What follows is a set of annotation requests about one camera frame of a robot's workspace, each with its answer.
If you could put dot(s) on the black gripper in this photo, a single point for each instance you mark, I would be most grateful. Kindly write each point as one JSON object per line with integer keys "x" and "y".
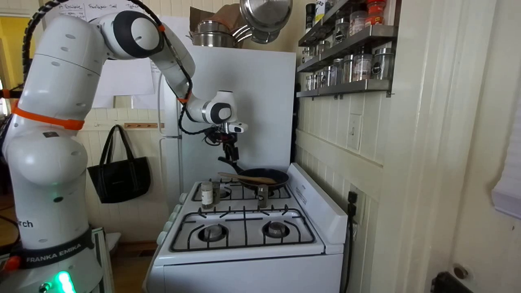
{"x": 230, "y": 140}

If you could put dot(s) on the wooden spoon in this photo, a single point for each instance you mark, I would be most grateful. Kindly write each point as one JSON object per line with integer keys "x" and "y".
{"x": 257, "y": 179}

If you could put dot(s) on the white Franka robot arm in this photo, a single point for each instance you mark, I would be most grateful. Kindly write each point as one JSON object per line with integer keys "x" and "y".
{"x": 49, "y": 162}

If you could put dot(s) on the black burner grate under pan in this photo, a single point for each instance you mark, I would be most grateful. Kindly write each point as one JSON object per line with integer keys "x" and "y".
{"x": 238, "y": 192}

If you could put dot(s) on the black frying pan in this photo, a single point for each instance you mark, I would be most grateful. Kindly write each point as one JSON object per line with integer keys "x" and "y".
{"x": 270, "y": 174}

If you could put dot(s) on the small white shaker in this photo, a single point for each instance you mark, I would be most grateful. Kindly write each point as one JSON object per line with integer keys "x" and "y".
{"x": 207, "y": 193}

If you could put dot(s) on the small metal cylinder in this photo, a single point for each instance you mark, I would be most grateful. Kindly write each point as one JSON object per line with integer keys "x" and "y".
{"x": 264, "y": 197}

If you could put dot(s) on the white refrigerator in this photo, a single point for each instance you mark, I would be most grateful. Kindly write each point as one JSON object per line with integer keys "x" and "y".
{"x": 265, "y": 107}

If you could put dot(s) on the large black burner grate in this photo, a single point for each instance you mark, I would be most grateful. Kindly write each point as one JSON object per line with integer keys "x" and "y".
{"x": 244, "y": 229}

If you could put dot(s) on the white stove knob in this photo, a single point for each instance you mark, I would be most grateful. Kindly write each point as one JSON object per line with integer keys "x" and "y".
{"x": 174, "y": 213}
{"x": 169, "y": 223}
{"x": 161, "y": 236}

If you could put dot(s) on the white gas stove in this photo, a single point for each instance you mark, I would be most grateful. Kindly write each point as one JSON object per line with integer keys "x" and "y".
{"x": 244, "y": 265}

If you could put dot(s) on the black tote bag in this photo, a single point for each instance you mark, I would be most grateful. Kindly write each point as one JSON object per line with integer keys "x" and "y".
{"x": 119, "y": 180}

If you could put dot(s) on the small hanging steel pot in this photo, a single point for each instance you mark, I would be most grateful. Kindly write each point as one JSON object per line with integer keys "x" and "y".
{"x": 262, "y": 36}

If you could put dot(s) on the white handwritten paper sheet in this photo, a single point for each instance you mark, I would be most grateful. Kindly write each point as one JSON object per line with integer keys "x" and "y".
{"x": 130, "y": 81}

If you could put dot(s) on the metal spice rack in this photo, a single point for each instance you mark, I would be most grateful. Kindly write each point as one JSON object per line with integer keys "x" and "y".
{"x": 347, "y": 86}

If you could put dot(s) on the brown cardboard box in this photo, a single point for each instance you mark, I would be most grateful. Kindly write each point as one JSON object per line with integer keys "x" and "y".
{"x": 209, "y": 13}

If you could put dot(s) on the large hanging steel pot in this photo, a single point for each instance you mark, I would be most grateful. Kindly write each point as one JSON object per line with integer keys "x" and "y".
{"x": 265, "y": 11}

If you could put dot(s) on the small glass spice jar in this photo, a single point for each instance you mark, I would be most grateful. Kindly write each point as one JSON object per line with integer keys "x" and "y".
{"x": 362, "y": 66}

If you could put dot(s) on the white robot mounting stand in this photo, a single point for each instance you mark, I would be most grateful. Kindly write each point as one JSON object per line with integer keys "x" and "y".
{"x": 104, "y": 260}

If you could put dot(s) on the large glass spice jar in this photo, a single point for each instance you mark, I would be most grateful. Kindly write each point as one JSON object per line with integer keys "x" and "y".
{"x": 381, "y": 62}

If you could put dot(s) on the red spice jar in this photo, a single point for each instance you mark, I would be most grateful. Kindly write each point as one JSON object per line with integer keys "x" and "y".
{"x": 376, "y": 9}

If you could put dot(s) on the white panel door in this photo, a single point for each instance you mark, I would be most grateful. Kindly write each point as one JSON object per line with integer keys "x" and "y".
{"x": 489, "y": 244}

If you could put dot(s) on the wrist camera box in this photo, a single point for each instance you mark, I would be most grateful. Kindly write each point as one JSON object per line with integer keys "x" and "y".
{"x": 236, "y": 127}

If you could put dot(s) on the wooden coat hook rail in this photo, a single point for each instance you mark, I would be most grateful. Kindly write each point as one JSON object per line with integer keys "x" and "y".
{"x": 143, "y": 125}

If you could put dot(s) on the small white wall box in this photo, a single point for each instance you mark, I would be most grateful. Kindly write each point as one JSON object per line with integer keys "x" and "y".
{"x": 124, "y": 101}

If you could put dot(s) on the white light switch plate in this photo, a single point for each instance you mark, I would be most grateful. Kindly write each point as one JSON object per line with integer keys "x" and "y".
{"x": 355, "y": 132}

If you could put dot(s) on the white wall outlet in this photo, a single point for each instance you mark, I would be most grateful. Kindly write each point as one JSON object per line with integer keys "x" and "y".
{"x": 360, "y": 203}

